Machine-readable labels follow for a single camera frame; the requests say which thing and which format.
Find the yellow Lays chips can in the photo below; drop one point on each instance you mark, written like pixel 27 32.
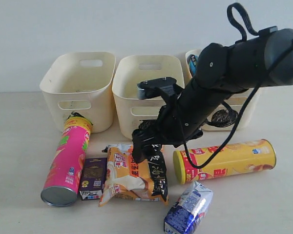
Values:
pixel 234 159

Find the cream plastic bin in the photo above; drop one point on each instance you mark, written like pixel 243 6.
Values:
pixel 132 70
pixel 81 82
pixel 235 101

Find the pink Lays chips can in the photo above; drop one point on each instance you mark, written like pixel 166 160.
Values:
pixel 62 183

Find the cream middle plastic bin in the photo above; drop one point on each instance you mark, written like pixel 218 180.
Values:
pixel 132 70

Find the orange noodle packet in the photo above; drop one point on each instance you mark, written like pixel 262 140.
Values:
pixel 126 179

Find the cream right plastic bin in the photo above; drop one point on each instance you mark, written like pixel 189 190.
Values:
pixel 235 101

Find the blue snack bag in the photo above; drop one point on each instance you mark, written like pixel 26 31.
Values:
pixel 192 63

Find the purple small carton box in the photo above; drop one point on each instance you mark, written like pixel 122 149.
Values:
pixel 93 178

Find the blue white milk carton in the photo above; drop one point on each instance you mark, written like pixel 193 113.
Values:
pixel 189 210

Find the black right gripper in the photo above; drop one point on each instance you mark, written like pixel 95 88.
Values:
pixel 178 121

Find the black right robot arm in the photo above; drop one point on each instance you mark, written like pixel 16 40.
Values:
pixel 222 71

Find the cream left plastic bin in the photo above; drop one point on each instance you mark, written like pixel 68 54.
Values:
pixel 81 82

